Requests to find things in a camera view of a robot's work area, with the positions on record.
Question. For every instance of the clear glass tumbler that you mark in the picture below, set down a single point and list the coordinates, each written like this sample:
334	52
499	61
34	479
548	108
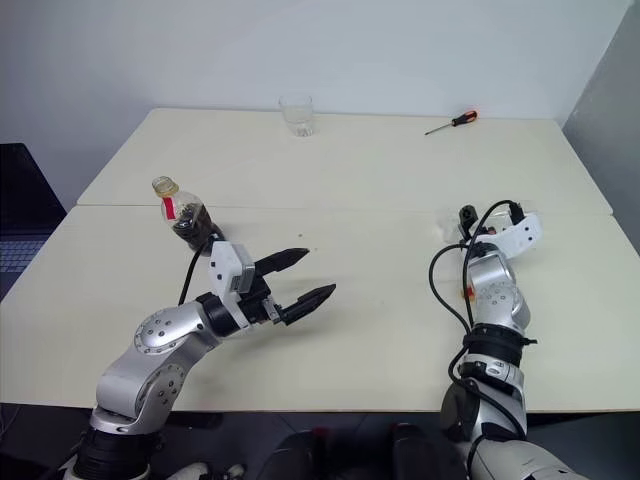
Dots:
297	117

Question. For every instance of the small bottle with yellow cap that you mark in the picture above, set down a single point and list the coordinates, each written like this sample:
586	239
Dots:
192	225

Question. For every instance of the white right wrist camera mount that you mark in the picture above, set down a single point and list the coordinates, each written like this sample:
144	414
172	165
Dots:
520	235

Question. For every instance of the small white rounded object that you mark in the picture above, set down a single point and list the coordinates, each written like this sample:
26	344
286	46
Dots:
234	470

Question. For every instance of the large white rounded object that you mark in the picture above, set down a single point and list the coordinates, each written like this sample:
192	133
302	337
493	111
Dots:
190	472

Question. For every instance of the yellow and red bottle cap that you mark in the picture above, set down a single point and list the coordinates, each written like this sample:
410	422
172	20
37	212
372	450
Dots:
467	294

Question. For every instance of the orange and black screwdriver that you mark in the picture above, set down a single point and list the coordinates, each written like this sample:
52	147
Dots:
464	118

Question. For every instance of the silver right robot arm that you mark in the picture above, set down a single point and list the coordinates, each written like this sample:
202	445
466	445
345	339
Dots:
500	295

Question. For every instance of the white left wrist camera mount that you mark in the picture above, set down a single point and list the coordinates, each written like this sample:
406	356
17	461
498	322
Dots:
222	260

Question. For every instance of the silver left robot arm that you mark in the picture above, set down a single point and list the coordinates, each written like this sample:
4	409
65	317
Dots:
160	335

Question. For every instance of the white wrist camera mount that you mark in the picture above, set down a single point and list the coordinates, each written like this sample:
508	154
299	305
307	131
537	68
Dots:
520	235
222	260

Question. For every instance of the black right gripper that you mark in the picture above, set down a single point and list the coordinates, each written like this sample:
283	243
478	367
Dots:
468	217

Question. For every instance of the dark laptop computer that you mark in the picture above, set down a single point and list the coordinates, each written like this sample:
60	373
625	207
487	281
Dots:
20	250

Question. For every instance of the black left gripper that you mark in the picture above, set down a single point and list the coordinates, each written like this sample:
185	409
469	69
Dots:
257	305

